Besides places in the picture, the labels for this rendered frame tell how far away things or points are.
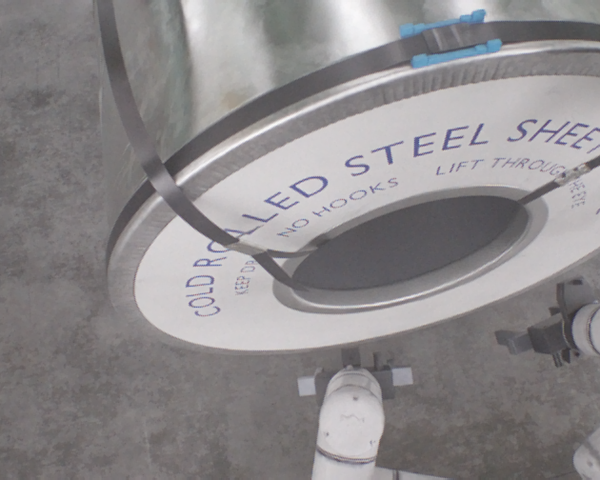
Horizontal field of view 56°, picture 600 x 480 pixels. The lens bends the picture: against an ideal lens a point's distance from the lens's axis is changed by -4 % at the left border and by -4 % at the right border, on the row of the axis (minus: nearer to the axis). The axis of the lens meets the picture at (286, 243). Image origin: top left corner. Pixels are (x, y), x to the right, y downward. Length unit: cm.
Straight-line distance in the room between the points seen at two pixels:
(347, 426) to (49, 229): 173
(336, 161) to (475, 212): 69
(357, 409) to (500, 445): 121
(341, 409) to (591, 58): 55
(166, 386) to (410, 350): 81
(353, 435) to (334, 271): 69
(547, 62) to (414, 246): 81
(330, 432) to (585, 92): 57
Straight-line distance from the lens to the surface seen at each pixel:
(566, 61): 81
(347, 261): 146
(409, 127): 79
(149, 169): 80
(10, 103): 278
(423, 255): 149
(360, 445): 81
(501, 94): 81
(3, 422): 218
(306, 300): 130
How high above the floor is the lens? 189
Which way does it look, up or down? 65 degrees down
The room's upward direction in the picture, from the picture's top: 8 degrees counter-clockwise
